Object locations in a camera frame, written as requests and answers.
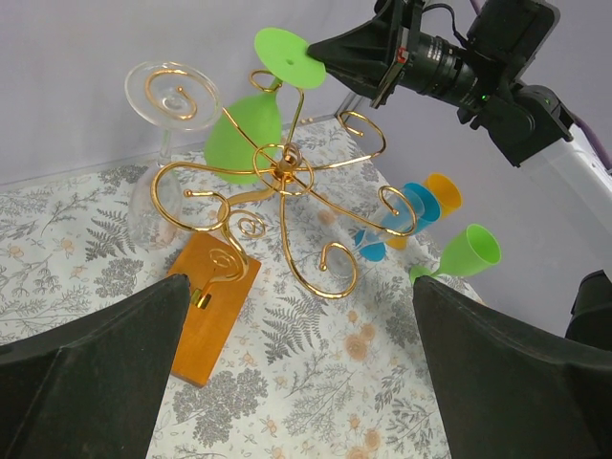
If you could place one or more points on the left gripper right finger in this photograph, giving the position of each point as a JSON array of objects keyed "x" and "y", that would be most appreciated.
[{"x": 507, "y": 389}]

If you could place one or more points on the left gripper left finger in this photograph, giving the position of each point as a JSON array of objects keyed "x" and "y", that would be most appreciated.
[{"x": 93, "y": 387}]

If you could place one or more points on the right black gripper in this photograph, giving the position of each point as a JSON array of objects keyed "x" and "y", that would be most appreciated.
[{"x": 390, "y": 50}]

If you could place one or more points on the green wine glass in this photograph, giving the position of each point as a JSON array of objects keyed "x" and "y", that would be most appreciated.
[
  {"x": 472, "y": 251},
  {"x": 255, "y": 120}
]

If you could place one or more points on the blue wine glass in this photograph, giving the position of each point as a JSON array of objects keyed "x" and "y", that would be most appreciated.
[{"x": 370, "y": 243}]

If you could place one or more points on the orange wine glass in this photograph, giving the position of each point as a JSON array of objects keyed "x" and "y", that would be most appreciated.
[{"x": 440, "y": 196}]

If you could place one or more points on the clear wine glass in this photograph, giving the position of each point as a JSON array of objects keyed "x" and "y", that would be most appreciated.
[
  {"x": 339, "y": 265},
  {"x": 176, "y": 98}
]

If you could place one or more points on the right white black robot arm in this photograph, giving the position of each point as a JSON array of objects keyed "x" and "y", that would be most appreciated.
[{"x": 525, "y": 166}]

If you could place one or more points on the orange wooden rack base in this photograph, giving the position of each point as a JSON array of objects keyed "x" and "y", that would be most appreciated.
[{"x": 217, "y": 298}]

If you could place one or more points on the floral table mat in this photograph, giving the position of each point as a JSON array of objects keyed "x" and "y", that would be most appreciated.
[{"x": 299, "y": 377}]

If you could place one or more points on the gold wire glass rack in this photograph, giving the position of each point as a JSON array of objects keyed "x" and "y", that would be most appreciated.
[{"x": 287, "y": 175}]

